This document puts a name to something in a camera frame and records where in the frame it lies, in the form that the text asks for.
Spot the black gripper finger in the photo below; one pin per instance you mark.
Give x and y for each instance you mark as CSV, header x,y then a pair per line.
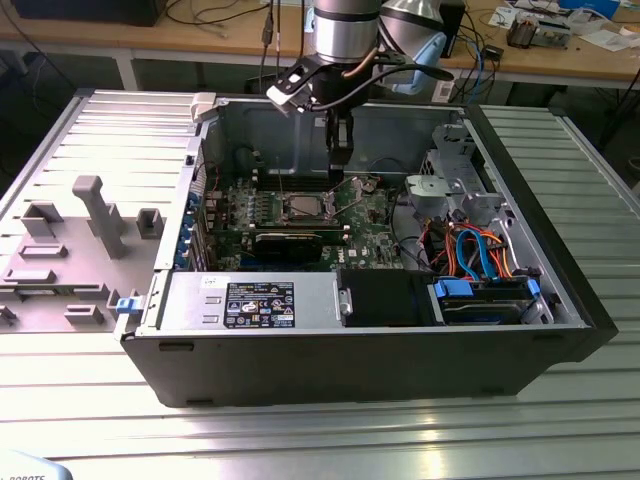
x,y
334,135

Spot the silver CPU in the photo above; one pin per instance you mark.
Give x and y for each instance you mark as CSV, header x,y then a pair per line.
x,y
306,207

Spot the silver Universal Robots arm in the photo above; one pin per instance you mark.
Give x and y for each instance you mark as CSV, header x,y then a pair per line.
x,y
345,35

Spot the CPU socket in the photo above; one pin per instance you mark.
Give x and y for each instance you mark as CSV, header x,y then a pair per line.
x,y
288,207

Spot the black RAM slots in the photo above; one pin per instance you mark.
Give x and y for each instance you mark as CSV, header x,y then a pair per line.
x,y
300,228
300,181

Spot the green motherboard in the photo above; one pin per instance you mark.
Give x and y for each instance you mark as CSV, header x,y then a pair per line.
x,y
365,235

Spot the white label card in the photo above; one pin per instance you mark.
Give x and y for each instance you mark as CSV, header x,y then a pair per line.
x,y
442,90

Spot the black graphics card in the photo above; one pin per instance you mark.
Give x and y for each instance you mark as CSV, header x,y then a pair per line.
x,y
287,247

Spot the grey metal drive cage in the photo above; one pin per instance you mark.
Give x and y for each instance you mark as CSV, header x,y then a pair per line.
x,y
450,185

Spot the white plastic case clip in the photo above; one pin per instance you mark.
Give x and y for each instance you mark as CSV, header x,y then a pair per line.
x,y
204,106

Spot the black tower box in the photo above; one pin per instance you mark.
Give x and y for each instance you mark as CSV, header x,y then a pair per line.
x,y
457,25

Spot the wooden desk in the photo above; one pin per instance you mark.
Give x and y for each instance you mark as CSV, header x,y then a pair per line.
x,y
200,35

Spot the small black adapter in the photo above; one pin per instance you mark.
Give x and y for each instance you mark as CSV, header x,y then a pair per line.
x,y
494,51

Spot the copper wound transformer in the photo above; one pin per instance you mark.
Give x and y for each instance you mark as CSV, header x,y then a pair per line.
x,y
522,31

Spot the grey power supply unit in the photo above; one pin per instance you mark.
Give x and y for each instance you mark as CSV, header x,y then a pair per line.
x,y
190,300

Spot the grey metal box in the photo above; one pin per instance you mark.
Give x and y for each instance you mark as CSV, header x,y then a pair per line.
x,y
555,32

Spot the hard disk in blue carrier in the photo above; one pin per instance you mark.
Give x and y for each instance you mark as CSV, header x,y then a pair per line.
x,y
480,310

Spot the black open PC case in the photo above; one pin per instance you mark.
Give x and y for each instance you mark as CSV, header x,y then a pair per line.
x,y
325,365

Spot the black monitor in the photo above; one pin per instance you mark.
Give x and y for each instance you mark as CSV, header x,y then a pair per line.
x,y
90,12

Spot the blue case latch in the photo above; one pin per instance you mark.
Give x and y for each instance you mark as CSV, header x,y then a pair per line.
x,y
129,306

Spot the blue cardboard box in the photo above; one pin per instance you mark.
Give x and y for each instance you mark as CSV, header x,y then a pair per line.
x,y
590,4

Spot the white papers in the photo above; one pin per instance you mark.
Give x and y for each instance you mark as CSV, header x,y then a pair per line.
x,y
605,40

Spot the grey parts rack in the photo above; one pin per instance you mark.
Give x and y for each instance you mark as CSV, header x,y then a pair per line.
x,y
75,280

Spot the pale teach pendant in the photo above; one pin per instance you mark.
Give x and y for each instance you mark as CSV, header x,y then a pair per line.
x,y
30,467

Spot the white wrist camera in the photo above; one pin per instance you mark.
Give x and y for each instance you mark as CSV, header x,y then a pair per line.
x,y
287,92

